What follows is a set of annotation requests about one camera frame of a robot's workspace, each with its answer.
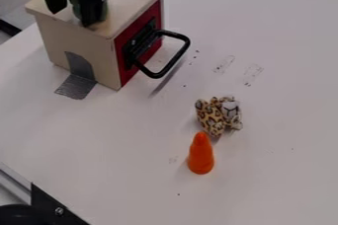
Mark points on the green toy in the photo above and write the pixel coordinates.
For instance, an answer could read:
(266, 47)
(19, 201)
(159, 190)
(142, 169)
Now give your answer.
(74, 2)

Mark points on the wooden cabinet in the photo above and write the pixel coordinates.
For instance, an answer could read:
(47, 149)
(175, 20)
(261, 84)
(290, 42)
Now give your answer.
(74, 44)

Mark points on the grey tape strip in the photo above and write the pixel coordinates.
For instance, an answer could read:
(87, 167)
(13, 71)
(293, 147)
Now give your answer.
(78, 76)

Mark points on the leopard plush toy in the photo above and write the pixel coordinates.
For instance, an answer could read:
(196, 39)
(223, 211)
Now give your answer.
(215, 115)

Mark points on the orange cone toy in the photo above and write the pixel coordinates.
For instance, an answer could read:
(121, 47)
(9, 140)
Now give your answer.
(201, 156)

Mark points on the aluminium rail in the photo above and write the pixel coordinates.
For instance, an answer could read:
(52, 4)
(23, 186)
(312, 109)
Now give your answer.
(13, 183)

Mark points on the black metal bracket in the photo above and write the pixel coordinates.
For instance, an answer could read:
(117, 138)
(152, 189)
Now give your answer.
(44, 209)

